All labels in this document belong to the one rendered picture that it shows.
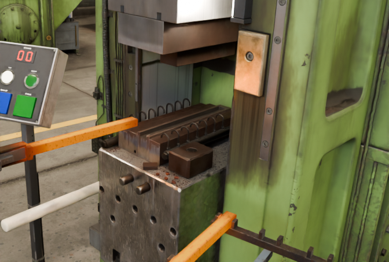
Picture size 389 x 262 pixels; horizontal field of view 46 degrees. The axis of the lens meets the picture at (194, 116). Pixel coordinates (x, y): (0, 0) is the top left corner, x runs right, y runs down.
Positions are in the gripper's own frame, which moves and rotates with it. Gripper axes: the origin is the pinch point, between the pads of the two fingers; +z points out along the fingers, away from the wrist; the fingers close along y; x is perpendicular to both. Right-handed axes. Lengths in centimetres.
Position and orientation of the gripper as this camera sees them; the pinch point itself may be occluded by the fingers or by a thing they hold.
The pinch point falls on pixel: (9, 154)
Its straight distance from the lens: 122.1
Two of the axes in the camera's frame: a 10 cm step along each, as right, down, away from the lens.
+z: 6.7, -2.4, 7.1
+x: 0.4, -9.3, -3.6
